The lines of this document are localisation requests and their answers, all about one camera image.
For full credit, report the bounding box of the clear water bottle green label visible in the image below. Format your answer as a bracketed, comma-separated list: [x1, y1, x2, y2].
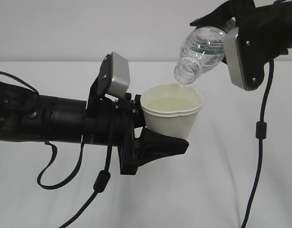
[174, 19, 235, 85]

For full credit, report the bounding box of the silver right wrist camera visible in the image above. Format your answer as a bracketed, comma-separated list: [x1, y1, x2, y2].
[223, 27, 259, 91]

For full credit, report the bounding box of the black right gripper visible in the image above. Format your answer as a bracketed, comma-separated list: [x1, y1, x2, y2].
[189, 0, 290, 64]

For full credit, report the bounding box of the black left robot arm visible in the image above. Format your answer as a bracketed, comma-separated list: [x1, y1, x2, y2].
[0, 52, 189, 175]

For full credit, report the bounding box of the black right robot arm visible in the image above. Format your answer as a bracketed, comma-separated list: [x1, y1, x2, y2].
[190, 0, 292, 67]

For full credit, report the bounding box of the white paper cup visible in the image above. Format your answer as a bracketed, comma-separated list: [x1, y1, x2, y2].
[140, 84, 203, 140]

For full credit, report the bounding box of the black left camera cable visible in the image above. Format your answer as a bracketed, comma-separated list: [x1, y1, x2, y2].
[0, 70, 113, 228]

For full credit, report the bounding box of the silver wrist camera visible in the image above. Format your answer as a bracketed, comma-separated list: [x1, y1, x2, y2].
[223, 27, 259, 91]
[107, 52, 130, 98]

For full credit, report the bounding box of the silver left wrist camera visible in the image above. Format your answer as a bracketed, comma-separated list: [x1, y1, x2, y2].
[107, 52, 130, 98]

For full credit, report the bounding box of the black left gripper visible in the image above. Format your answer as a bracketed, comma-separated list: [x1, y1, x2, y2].
[113, 94, 189, 175]

